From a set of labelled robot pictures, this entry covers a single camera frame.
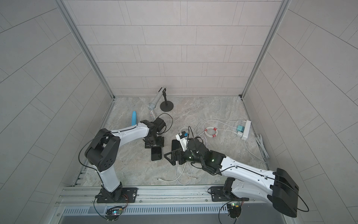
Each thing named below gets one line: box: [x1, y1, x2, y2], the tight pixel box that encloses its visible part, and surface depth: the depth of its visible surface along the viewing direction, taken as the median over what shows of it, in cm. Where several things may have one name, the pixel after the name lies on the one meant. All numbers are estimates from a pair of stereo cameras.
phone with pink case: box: [150, 145, 163, 162], surface depth 85 cm
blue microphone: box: [131, 110, 138, 126], surface depth 104 cm
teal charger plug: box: [236, 125, 245, 133], surface depth 97 cm
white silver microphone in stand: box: [147, 85, 167, 111], surface depth 92 cm
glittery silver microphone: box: [149, 109, 156, 121], surface depth 103 cm
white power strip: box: [241, 119, 252, 141], surface depth 94 cm
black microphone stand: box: [159, 87, 174, 112], surface depth 111 cm
